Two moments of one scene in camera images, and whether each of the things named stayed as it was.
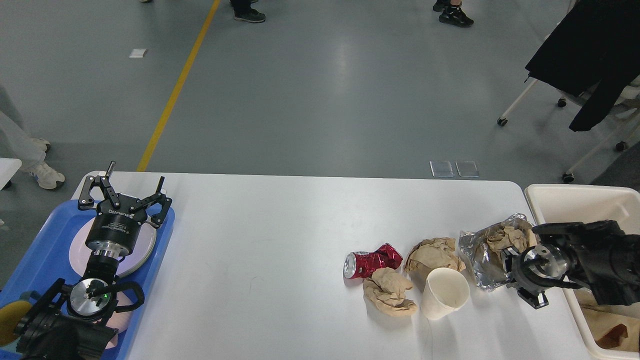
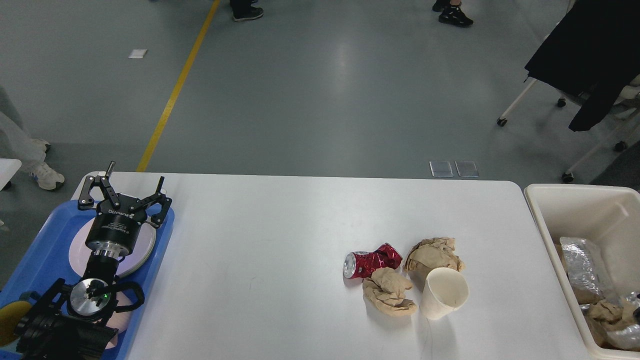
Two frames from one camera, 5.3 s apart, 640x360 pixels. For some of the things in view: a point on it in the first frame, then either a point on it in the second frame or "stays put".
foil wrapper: (483, 250) to (612, 321)
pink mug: (120, 319) stays put
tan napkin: (385, 292) stays put
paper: (518, 236) to (613, 322)
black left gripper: (113, 230) stays put
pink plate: (79, 254) stays put
